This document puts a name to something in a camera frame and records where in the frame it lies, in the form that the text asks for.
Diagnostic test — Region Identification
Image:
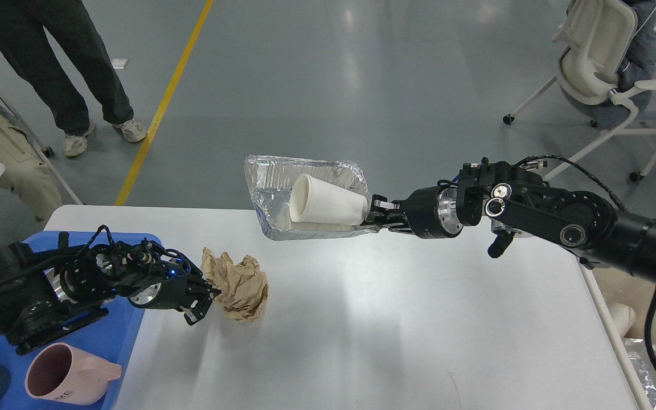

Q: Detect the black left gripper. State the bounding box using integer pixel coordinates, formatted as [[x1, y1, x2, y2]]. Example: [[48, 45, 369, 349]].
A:
[[129, 260, 222, 325]]

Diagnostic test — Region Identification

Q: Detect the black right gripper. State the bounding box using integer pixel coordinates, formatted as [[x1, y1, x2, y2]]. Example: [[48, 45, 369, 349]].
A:
[[366, 185, 464, 239]]

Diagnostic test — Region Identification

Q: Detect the brown paper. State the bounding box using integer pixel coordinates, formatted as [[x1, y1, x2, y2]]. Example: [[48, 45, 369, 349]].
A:
[[200, 247, 269, 322]]

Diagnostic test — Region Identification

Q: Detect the white paper cup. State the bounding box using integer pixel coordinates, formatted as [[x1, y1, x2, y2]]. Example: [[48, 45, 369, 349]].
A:
[[289, 174, 368, 226]]

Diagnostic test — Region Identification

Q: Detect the aluminium foil container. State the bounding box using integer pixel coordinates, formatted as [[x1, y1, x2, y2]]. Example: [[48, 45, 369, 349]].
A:
[[244, 155, 380, 241]]

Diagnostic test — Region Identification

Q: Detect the pink mug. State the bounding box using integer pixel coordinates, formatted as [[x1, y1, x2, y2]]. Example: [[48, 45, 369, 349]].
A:
[[25, 342, 122, 405]]

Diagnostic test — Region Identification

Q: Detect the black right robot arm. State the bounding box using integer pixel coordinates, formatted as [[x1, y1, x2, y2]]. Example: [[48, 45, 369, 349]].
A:
[[363, 155, 656, 371]]

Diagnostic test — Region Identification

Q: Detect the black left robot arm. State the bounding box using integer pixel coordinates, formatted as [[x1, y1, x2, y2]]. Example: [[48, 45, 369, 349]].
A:
[[0, 225, 221, 355]]

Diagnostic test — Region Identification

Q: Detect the blue plastic tray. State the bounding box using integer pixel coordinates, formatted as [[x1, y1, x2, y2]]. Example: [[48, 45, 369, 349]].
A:
[[0, 231, 162, 410]]

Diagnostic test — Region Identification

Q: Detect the beige plastic bin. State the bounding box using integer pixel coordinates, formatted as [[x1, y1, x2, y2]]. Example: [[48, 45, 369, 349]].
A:
[[580, 266, 656, 409]]

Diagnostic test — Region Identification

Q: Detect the person in black shirt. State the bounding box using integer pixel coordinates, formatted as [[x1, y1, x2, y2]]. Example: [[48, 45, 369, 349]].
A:
[[0, 114, 63, 222]]

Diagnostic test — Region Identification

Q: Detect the white office chair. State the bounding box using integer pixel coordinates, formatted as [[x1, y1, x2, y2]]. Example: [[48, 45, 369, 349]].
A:
[[503, 1, 656, 182]]

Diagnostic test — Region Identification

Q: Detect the seated person in jeans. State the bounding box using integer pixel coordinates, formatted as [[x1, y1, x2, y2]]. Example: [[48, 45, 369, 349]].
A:
[[590, 0, 656, 128]]

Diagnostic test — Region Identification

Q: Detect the person in dark trousers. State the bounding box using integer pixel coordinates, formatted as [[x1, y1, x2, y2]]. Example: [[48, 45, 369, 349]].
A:
[[0, 1, 146, 158]]

